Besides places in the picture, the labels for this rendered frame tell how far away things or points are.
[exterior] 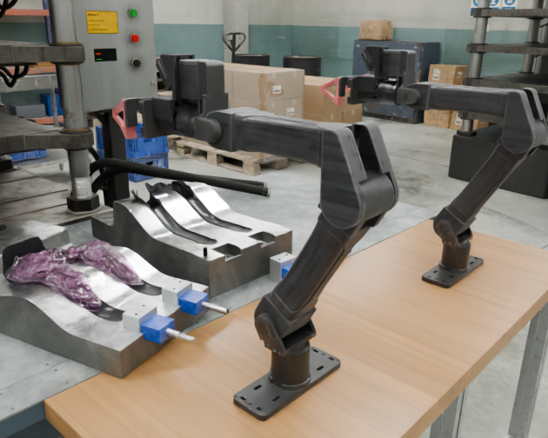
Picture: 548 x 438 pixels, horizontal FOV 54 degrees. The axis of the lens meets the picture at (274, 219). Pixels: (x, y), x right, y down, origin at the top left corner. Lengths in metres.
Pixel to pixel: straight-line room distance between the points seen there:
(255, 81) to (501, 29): 3.99
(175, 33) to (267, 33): 1.88
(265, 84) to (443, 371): 4.23
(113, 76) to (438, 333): 1.34
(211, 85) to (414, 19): 7.92
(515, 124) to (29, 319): 1.00
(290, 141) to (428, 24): 7.88
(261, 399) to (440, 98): 0.76
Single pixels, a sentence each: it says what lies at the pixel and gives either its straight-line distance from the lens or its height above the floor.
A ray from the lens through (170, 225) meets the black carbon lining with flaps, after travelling 1.35.
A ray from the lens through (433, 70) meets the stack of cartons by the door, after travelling 8.05.
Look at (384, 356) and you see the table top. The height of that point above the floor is 0.80.
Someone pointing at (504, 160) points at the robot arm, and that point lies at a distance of 1.24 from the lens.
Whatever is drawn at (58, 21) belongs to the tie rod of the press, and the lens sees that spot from 1.73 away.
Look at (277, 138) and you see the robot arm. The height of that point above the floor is 1.21.
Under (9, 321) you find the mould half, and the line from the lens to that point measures 1.13.
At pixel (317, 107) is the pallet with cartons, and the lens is 5.81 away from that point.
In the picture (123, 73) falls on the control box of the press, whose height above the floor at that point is 1.19.
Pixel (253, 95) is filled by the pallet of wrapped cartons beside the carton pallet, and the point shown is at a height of 0.73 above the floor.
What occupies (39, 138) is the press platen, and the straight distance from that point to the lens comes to 1.76.
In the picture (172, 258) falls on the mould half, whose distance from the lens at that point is 1.25.
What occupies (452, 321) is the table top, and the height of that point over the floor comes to 0.80.
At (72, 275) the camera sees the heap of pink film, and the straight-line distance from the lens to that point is 1.09.
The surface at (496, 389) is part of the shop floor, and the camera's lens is 2.42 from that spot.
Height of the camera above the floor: 1.36
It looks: 20 degrees down
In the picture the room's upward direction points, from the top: 1 degrees clockwise
